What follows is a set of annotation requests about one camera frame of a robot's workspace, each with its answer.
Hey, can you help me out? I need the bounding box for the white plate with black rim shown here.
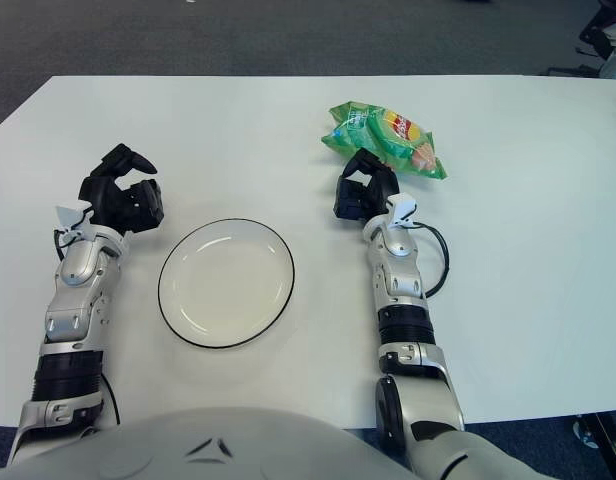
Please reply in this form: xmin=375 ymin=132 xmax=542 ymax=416
xmin=157 ymin=217 xmax=296 ymax=349

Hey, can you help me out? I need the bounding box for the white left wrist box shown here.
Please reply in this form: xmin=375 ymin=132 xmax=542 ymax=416
xmin=55 ymin=201 xmax=93 ymax=235

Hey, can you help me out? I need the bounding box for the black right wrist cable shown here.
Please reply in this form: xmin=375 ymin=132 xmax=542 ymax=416
xmin=410 ymin=222 xmax=449 ymax=301

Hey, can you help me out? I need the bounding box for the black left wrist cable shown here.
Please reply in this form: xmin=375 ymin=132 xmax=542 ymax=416
xmin=52 ymin=228 xmax=70 ymax=262

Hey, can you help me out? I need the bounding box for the black table leg with caster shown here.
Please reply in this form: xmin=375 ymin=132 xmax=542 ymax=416
xmin=570 ymin=412 xmax=616 ymax=474

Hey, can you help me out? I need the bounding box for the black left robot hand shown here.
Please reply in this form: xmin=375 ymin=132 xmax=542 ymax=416
xmin=78 ymin=143 xmax=166 ymax=235

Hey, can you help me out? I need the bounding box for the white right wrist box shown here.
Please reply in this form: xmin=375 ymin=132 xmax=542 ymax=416
xmin=387 ymin=193 xmax=419 ymax=227

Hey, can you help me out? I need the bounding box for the green potato chip bag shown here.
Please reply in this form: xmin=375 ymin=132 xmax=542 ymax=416
xmin=321 ymin=99 xmax=448 ymax=181

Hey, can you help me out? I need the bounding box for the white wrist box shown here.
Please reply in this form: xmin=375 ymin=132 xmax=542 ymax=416
xmin=387 ymin=193 xmax=419 ymax=227
xmin=55 ymin=201 xmax=93 ymax=235

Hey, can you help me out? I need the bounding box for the grey robot torso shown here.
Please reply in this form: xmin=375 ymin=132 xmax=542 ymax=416
xmin=0 ymin=405 xmax=419 ymax=480

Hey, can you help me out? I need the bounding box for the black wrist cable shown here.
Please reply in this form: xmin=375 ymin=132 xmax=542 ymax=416
xmin=52 ymin=228 xmax=70 ymax=262
xmin=410 ymin=222 xmax=449 ymax=301

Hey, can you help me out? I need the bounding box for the black left elbow cable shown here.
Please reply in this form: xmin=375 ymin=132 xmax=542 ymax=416
xmin=100 ymin=369 xmax=122 ymax=426

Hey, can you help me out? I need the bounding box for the black office chair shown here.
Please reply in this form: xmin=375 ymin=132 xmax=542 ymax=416
xmin=547 ymin=9 xmax=616 ymax=81

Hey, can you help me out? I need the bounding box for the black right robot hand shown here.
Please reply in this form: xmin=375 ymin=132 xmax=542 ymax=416
xmin=332 ymin=147 xmax=402 ymax=221

